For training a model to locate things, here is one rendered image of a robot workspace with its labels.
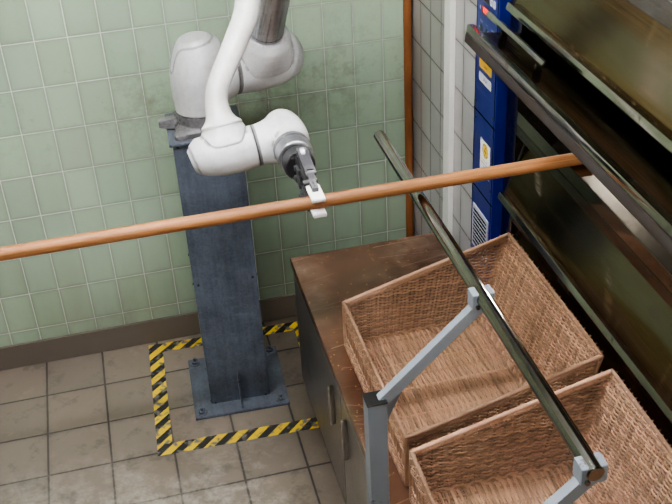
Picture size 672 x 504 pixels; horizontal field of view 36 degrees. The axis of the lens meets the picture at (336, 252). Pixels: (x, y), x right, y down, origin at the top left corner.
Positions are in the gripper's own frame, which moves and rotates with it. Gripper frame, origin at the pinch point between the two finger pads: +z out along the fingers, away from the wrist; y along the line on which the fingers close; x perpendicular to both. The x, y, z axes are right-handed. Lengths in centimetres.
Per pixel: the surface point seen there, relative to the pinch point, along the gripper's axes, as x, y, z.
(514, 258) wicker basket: -55, 38, -18
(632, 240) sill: -60, 3, 31
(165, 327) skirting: 36, 114, -119
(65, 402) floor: 74, 120, -95
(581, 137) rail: -45, -24, 32
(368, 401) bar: -0.1, 24.1, 40.0
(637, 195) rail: -45, -24, 55
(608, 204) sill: -60, 1, 19
